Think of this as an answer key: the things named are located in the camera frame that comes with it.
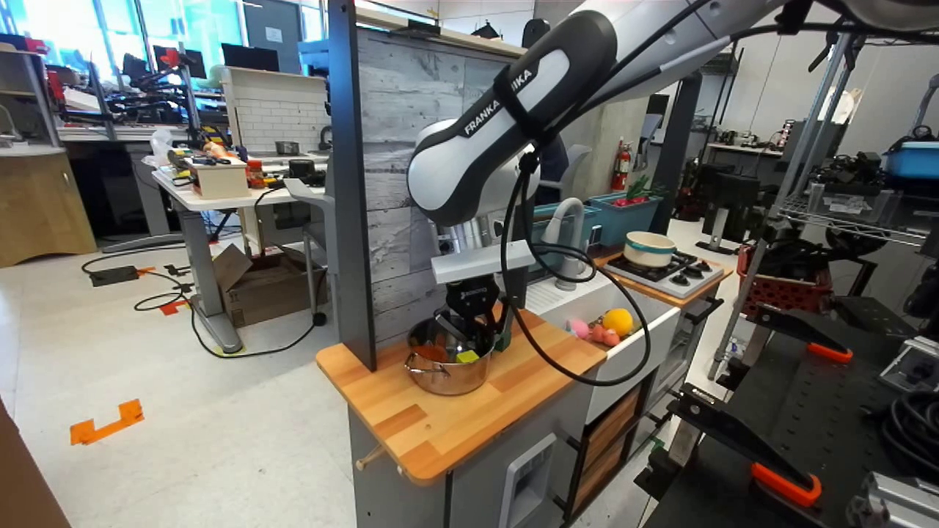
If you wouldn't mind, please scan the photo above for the black pegboard table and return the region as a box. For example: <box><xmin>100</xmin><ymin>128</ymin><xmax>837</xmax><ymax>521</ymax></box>
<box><xmin>639</xmin><ymin>297</ymin><xmax>939</xmax><ymax>528</ymax></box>

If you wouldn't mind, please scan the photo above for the white lab desk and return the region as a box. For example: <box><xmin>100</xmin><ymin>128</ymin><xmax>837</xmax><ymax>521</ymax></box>
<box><xmin>144</xmin><ymin>155</ymin><xmax>331</xmax><ymax>358</ymax></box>

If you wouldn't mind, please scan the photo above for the brown cardboard box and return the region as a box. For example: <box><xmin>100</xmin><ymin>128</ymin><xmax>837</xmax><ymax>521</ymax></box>
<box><xmin>212</xmin><ymin>247</ymin><xmax>312</xmax><ymax>325</ymax></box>

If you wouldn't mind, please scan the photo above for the orange tape floor marker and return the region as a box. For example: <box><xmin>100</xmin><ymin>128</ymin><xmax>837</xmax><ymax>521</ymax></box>
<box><xmin>71</xmin><ymin>398</ymin><xmax>144</xmax><ymax>446</ymax></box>

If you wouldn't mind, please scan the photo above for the silver toy faucet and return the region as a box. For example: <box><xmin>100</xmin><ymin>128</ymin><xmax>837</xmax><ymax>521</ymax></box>
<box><xmin>543</xmin><ymin>197</ymin><xmax>583</xmax><ymax>290</ymax></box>

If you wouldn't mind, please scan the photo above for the wooden butcher block counter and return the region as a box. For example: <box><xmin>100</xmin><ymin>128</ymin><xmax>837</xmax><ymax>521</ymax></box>
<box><xmin>314</xmin><ymin>332</ymin><xmax>573</xmax><ymax>486</ymax></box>

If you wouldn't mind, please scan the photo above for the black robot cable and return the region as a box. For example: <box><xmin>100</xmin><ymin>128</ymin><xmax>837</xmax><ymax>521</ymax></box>
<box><xmin>496</xmin><ymin>149</ymin><xmax>656</xmax><ymax>389</ymax></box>

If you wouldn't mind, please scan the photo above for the red fire extinguisher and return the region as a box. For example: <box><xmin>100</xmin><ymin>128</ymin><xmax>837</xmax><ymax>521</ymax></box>
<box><xmin>611</xmin><ymin>141</ymin><xmax>634</xmax><ymax>191</ymax></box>

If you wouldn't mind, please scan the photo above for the white striped bowl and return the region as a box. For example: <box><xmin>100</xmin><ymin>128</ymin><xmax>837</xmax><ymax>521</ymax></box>
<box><xmin>624</xmin><ymin>231</ymin><xmax>675</xmax><ymax>268</ymax></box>

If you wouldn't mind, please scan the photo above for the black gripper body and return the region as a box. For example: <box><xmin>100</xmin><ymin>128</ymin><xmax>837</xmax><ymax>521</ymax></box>
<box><xmin>444</xmin><ymin>275</ymin><xmax>510</xmax><ymax>356</ymax></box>

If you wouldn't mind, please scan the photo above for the orange handled clamp left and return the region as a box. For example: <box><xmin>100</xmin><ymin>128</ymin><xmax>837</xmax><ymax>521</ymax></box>
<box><xmin>670</xmin><ymin>383</ymin><xmax>825</xmax><ymax>511</ymax></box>

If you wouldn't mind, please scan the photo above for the yellow block in pot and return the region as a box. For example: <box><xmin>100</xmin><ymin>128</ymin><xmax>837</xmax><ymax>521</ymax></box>
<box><xmin>455</xmin><ymin>348</ymin><xmax>480</xmax><ymax>366</ymax></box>

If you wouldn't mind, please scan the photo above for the silver metal pot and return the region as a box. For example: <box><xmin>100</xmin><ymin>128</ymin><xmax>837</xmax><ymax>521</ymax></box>
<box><xmin>404</xmin><ymin>317</ymin><xmax>489</xmax><ymax>395</ymax></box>

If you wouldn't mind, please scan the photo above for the white toy sink basin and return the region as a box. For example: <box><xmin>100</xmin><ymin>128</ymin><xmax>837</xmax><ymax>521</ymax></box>
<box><xmin>526</xmin><ymin>275</ymin><xmax>681</xmax><ymax>420</ymax></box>

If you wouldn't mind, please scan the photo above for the orange handled clamp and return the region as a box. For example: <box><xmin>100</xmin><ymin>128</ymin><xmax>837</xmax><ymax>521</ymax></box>
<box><xmin>750</xmin><ymin>309</ymin><xmax>854</xmax><ymax>366</ymax></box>
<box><xmin>670</xmin><ymin>383</ymin><xmax>825</xmax><ymax>511</ymax></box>

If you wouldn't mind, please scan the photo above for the orange handled clamp right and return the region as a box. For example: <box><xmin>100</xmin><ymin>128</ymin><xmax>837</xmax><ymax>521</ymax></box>
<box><xmin>750</xmin><ymin>309</ymin><xmax>854</xmax><ymax>366</ymax></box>

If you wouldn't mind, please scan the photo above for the toy stove top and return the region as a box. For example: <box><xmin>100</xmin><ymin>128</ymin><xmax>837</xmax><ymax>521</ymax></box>
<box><xmin>605</xmin><ymin>253</ymin><xmax>725</xmax><ymax>306</ymax></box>

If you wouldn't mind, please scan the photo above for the grey toy kitchen cabinet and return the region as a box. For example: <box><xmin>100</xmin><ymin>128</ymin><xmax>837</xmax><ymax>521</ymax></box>
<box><xmin>348</xmin><ymin>379</ymin><xmax>650</xmax><ymax>528</ymax></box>

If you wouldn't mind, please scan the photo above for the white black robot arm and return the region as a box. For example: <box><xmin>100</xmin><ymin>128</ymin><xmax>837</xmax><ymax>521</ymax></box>
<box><xmin>408</xmin><ymin>0</ymin><xmax>939</xmax><ymax>226</ymax></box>

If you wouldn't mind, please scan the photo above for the grey brick backsplash panel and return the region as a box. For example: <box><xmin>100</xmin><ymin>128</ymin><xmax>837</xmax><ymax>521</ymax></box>
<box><xmin>326</xmin><ymin>0</ymin><xmax>551</xmax><ymax>373</ymax></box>

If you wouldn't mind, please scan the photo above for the yellow toy ball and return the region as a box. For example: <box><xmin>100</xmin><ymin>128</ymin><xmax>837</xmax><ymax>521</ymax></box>
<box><xmin>602</xmin><ymin>309</ymin><xmax>636</xmax><ymax>338</ymax></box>

